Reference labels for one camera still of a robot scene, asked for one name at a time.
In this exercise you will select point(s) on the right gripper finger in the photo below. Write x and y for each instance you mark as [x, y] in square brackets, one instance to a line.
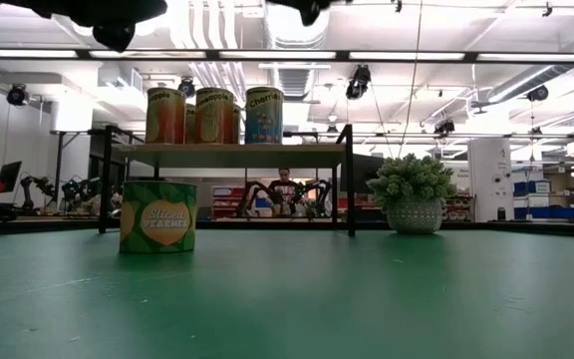
[311, 12]

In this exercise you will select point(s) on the orange pineapple tin can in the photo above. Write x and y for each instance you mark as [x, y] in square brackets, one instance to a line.
[165, 117]
[214, 117]

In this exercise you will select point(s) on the blue cherries tin can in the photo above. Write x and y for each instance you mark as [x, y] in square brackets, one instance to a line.
[264, 117]

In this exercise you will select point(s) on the labelled tin can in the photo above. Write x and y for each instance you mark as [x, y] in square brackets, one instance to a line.
[190, 124]

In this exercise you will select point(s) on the short sliced peaches can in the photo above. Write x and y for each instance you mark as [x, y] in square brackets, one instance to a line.
[157, 219]

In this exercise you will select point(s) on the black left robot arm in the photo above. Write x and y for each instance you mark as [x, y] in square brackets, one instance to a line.
[8, 5]

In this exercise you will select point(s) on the black ceiling spotlight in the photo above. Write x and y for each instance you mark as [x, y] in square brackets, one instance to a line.
[444, 127]
[187, 88]
[18, 95]
[537, 93]

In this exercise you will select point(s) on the black background monitor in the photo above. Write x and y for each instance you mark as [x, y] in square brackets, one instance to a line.
[367, 172]
[10, 174]

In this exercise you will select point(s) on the person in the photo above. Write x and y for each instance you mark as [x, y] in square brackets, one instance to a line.
[284, 189]

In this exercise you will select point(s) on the black background robot arms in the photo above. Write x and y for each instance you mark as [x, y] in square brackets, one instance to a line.
[78, 192]
[257, 192]

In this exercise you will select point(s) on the red storage bins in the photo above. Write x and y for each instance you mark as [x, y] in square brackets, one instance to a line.
[227, 199]

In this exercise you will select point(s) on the green plant in white pot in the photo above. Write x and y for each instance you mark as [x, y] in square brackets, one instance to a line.
[411, 199]

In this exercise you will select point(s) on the white room column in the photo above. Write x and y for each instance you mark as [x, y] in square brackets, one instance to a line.
[488, 179]

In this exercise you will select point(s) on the blue storage crate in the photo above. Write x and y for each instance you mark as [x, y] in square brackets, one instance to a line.
[531, 187]

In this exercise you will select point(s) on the blue storage bin row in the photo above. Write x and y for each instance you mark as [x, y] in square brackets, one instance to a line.
[541, 213]

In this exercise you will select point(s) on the black overhead frame bar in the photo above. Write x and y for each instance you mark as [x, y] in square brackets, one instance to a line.
[82, 54]

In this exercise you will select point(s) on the silver ceiling air duct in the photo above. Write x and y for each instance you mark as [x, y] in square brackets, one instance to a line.
[294, 82]

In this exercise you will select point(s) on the black overhead camera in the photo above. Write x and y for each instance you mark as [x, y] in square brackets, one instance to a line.
[359, 82]

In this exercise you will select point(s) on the wooden shelf with black frame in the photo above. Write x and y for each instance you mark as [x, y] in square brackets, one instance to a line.
[242, 155]

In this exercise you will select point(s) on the black table edge rail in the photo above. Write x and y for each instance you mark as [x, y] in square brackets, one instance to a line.
[267, 225]

